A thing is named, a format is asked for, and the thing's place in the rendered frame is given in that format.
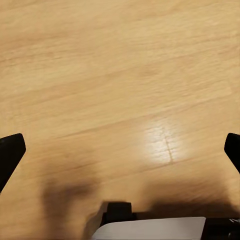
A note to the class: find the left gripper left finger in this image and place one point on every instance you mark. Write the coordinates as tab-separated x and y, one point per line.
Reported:
12	149

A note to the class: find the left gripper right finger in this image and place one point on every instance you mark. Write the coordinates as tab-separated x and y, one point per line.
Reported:
232	149

